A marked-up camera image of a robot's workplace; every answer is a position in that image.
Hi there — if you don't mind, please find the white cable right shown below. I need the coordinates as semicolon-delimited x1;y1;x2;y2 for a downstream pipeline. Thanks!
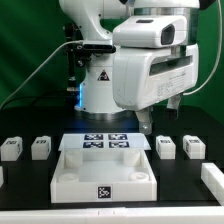
183;0;224;97

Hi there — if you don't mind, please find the grey cable left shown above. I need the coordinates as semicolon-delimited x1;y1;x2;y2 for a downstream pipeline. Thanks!
0;39;84;109

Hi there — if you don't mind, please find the white corner obstacle right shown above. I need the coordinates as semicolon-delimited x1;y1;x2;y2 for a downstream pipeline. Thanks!
201;163;224;206

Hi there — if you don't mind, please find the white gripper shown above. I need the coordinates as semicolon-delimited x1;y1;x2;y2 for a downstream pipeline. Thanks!
112;44;199;135

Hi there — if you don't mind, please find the white block left edge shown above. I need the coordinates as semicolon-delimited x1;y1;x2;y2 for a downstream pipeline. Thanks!
0;166;4;188

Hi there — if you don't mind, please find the black camera stand pole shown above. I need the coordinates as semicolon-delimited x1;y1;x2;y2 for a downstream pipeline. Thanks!
63;23;81;92

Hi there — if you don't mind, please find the black camera on base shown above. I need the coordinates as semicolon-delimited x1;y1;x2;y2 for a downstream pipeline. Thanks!
75;44;116;54

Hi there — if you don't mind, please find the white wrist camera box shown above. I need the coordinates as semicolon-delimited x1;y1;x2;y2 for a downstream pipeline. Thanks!
113;16;187;48

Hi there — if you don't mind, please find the white sheet with markers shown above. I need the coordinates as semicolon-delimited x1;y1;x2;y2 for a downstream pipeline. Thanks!
59;133;151;151

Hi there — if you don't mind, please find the white front rail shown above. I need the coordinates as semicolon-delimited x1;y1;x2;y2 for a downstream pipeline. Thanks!
0;206;224;224

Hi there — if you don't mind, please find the white square tabletop part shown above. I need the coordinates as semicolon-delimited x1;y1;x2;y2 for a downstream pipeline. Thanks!
50;148;157;203

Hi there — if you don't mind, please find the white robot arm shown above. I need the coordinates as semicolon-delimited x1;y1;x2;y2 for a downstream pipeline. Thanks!
59;0;216;134

